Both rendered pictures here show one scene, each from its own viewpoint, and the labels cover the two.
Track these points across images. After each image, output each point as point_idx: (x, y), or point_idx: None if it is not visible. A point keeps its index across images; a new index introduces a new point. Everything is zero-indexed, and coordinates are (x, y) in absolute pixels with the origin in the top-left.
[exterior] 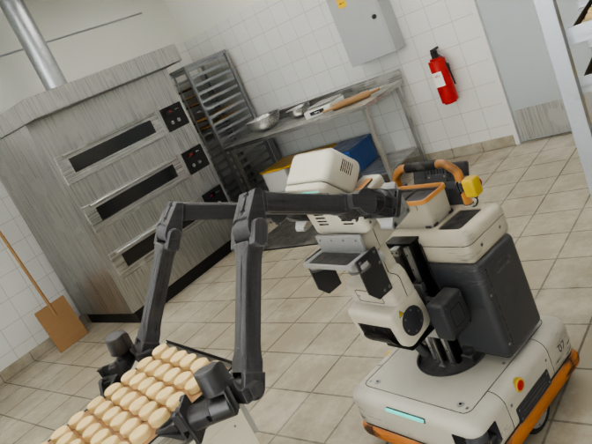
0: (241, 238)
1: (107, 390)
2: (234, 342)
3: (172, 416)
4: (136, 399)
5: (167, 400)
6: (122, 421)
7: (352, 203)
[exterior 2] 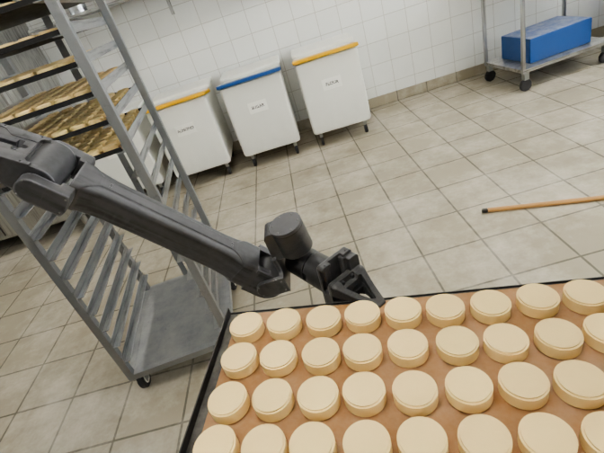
0: (64, 173)
1: None
2: (223, 247)
3: (354, 253)
4: (358, 402)
5: (331, 324)
6: (411, 370)
7: None
